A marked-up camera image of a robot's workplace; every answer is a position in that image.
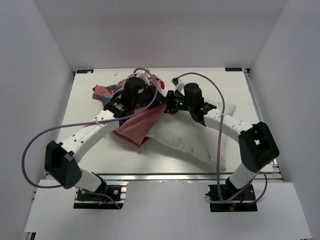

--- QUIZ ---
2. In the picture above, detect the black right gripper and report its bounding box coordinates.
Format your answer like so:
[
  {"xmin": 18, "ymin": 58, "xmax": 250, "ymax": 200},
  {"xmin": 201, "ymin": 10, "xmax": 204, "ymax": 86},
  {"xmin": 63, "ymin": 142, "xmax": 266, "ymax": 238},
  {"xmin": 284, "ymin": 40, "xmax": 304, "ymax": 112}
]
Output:
[{"xmin": 154, "ymin": 91, "xmax": 193, "ymax": 115}]

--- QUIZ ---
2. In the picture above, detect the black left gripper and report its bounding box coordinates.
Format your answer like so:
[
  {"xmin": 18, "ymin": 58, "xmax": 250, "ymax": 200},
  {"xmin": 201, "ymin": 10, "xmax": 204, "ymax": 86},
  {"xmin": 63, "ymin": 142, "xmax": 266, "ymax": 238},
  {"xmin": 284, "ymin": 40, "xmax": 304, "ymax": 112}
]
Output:
[{"xmin": 132, "ymin": 81, "xmax": 169, "ymax": 111}]

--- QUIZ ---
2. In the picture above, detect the white pillow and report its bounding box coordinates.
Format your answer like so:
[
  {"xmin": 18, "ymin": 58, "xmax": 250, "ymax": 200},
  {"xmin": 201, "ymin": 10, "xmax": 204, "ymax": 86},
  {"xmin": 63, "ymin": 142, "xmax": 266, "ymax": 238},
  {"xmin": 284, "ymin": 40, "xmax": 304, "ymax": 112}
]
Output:
[{"xmin": 147, "ymin": 102, "xmax": 237, "ymax": 173}]

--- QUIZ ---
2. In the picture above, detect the red patterned pillowcase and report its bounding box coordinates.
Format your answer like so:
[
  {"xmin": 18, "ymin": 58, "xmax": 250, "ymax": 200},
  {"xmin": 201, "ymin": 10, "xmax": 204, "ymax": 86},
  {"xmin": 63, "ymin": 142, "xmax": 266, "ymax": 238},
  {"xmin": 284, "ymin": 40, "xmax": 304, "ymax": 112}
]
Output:
[{"xmin": 92, "ymin": 74, "xmax": 166, "ymax": 148}]

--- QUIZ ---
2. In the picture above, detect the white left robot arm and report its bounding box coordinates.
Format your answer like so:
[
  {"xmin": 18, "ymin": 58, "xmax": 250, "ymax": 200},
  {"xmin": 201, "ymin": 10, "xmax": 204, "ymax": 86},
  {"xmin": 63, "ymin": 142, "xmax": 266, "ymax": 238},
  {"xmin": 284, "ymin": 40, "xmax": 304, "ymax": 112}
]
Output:
[{"xmin": 44, "ymin": 76, "xmax": 159, "ymax": 200}]

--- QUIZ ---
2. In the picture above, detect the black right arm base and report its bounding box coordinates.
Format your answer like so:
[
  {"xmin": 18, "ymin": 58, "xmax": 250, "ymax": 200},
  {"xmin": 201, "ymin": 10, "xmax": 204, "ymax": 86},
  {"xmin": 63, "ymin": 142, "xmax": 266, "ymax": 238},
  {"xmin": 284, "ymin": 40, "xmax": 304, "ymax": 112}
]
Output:
[{"xmin": 205, "ymin": 184, "xmax": 258, "ymax": 213}]

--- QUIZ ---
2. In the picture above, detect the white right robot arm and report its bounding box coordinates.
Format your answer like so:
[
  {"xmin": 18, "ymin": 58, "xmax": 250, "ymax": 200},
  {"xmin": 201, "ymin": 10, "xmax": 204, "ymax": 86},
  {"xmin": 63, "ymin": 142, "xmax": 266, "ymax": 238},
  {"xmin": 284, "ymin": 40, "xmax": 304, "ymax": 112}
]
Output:
[{"xmin": 165, "ymin": 78, "xmax": 280, "ymax": 200}]

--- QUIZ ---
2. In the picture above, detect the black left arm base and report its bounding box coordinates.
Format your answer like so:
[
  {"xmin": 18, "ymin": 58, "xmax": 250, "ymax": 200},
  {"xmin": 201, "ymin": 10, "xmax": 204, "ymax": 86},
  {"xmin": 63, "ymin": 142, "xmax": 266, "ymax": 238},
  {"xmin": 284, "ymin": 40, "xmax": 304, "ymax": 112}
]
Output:
[{"xmin": 73, "ymin": 180, "xmax": 125, "ymax": 210}]

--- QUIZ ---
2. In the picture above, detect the blue right corner sticker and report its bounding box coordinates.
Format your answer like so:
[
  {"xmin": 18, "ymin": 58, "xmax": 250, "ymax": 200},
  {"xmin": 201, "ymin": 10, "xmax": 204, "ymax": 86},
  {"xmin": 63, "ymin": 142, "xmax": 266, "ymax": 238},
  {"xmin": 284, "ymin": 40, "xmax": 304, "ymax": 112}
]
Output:
[{"xmin": 224, "ymin": 67, "xmax": 243, "ymax": 72}]

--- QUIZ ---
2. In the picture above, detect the blue corner sticker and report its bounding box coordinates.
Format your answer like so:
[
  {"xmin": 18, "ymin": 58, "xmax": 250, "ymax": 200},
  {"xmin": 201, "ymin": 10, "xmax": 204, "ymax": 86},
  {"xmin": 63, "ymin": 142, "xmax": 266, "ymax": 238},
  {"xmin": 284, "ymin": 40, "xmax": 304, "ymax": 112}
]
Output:
[
  {"xmin": 76, "ymin": 69, "xmax": 94, "ymax": 74},
  {"xmin": 224, "ymin": 67, "xmax": 243, "ymax": 72}
]

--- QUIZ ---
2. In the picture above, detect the blue left corner sticker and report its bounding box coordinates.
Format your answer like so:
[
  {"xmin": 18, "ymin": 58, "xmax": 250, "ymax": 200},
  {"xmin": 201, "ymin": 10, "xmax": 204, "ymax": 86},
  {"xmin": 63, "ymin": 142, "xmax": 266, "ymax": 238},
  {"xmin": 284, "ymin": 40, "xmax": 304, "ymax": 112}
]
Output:
[{"xmin": 76, "ymin": 69, "xmax": 94, "ymax": 74}]

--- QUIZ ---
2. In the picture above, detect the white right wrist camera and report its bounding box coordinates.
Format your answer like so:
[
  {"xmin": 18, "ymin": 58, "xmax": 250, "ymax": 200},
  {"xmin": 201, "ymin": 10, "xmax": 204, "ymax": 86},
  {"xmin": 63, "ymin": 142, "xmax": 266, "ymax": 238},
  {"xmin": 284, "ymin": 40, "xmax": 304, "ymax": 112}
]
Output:
[{"xmin": 171, "ymin": 77, "xmax": 185, "ymax": 94}]

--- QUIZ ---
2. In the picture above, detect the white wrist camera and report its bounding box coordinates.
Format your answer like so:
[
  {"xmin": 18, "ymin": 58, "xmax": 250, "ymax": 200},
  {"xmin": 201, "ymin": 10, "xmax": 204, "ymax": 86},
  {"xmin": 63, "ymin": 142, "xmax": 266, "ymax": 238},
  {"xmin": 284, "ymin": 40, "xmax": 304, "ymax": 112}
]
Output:
[
  {"xmin": 171, "ymin": 77, "xmax": 185, "ymax": 94},
  {"xmin": 134, "ymin": 69, "xmax": 150, "ymax": 85}
]

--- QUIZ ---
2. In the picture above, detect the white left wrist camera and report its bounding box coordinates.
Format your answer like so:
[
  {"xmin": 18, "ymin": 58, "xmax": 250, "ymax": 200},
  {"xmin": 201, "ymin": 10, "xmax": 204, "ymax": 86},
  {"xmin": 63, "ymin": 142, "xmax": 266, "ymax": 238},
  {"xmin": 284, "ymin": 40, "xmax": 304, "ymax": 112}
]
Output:
[{"xmin": 134, "ymin": 69, "xmax": 150, "ymax": 85}]

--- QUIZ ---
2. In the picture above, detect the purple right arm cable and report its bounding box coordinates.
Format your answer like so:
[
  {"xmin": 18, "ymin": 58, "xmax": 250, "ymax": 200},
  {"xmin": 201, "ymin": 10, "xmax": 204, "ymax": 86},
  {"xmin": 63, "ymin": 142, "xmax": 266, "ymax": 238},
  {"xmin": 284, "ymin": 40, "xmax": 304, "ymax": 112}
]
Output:
[{"xmin": 176, "ymin": 72, "xmax": 268, "ymax": 206}]

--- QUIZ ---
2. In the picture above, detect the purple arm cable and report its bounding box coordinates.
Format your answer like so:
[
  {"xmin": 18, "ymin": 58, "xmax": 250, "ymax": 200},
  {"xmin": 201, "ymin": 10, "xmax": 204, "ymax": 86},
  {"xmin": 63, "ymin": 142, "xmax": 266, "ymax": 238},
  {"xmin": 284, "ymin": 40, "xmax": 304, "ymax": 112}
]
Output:
[
  {"xmin": 21, "ymin": 67, "xmax": 160, "ymax": 188},
  {"xmin": 176, "ymin": 72, "xmax": 268, "ymax": 206}
]

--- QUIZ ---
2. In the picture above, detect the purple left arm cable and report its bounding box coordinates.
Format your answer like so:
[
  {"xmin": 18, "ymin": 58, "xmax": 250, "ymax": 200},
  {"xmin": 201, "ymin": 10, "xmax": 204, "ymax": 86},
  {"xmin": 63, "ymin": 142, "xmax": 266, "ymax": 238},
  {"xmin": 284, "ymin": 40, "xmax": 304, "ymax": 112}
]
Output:
[{"xmin": 21, "ymin": 67, "xmax": 160, "ymax": 188}]

